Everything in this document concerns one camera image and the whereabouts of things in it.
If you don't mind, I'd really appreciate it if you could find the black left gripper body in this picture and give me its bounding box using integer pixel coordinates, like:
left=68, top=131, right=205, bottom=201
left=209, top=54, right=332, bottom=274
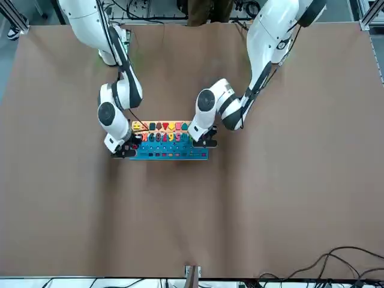
left=201, top=125, right=218, bottom=141

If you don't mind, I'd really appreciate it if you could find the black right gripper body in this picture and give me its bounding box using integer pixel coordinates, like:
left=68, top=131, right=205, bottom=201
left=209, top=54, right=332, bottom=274
left=122, top=133, right=142, bottom=151

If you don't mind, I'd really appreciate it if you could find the colourful toy puzzle board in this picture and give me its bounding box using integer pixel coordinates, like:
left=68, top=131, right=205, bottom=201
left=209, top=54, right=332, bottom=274
left=129, top=121, right=209, bottom=161

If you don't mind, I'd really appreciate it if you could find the person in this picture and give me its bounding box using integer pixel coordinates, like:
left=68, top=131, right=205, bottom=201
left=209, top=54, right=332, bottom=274
left=187, top=0, right=232, bottom=27

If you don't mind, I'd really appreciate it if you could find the person's foot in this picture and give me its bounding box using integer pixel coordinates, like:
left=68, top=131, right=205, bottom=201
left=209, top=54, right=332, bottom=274
left=6, top=25, right=22, bottom=40

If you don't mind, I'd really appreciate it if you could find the black left wrist bracket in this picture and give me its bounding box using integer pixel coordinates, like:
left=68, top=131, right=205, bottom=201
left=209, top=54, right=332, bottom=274
left=191, top=139, right=218, bottom=149

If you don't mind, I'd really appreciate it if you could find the black wrist bracket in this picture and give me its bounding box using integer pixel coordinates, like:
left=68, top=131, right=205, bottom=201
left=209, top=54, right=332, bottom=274
left=110, top=149, right=138, bottom=159
left=191, top=139, right=218, bottom=149

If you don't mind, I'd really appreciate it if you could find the black right wrist bracket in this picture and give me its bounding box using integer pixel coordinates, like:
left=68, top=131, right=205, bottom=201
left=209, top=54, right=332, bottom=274
left=110, top=149, right=138, bottom=159

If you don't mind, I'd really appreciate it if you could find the aluminium frame post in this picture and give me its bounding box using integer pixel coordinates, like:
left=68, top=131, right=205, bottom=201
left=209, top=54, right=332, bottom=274
left=184, top=264, right=202, bottom=288

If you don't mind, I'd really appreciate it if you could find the aluminium frame rail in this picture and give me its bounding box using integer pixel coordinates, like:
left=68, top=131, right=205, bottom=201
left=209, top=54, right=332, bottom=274
left=0, top=0, right=31, bottom=34
left=358, top=0, right=384, bottom=83

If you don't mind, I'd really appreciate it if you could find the black cable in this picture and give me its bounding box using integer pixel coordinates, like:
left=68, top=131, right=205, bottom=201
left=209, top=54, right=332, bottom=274
left=257, top=245, right=384, bottom=281

